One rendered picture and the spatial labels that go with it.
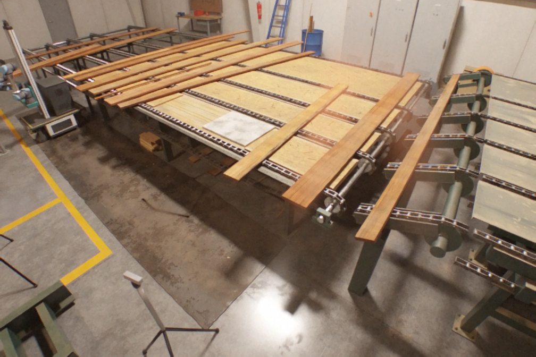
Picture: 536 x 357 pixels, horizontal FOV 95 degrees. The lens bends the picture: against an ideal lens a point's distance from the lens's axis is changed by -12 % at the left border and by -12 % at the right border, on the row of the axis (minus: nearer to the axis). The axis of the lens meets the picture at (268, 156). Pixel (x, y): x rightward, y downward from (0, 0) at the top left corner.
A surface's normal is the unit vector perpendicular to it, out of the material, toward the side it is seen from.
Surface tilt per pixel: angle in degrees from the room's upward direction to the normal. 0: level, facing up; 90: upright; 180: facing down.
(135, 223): 0
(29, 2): 84
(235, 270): 0
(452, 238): 90
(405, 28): 90
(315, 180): 0
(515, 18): 87
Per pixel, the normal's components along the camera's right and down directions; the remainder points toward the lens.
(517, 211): 0.00, -0.82
